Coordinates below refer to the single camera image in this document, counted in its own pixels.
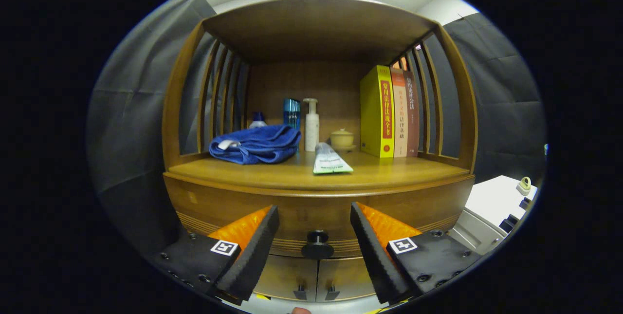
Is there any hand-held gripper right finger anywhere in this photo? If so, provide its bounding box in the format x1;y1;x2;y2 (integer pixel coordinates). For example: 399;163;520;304
349;202;482;305

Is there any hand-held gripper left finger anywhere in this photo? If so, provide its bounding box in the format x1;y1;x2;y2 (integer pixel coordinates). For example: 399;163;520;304
148;204;280;306

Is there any black round drawer knob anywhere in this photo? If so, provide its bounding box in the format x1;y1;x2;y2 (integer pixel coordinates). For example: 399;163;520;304
301;230;335;260

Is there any wooden drawer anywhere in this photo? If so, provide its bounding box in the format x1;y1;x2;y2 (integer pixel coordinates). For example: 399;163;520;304
165;175;475;259

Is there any white squeeze tube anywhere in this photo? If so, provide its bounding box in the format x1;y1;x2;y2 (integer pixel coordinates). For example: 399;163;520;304
312;142;354;175

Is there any wooden cabinet door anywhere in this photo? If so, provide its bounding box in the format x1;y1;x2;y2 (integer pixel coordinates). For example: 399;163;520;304
316;256;378;301
253;255;319;301

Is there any wooden countertop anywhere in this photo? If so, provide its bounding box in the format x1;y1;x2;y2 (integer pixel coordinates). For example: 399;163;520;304
163;150;475;198

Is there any white drawer unit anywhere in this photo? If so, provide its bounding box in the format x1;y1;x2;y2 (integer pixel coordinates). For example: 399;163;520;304
448;175;538;256

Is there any wooden cabinet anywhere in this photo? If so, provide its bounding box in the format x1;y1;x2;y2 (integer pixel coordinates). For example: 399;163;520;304
162;0;478;302

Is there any blue towel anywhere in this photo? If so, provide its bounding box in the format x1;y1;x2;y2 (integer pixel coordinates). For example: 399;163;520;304
209;125;302;165

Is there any beige lidded teacup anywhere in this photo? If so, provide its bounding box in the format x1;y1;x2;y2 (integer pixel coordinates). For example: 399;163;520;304
330;129;357;151

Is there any orange and beige book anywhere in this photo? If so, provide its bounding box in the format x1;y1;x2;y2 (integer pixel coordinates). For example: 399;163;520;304
390;67;409;158

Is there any brown book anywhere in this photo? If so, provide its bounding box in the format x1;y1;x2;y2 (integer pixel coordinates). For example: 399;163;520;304
404;71;420;157

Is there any white pump bottle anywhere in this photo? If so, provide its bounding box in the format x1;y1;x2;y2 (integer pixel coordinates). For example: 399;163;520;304
303;98;320;152

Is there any yellow book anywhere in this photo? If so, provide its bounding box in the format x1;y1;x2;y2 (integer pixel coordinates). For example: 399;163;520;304
360;65;396;159

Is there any teal bottle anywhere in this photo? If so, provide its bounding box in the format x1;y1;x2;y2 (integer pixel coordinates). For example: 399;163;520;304
284;98;301;131

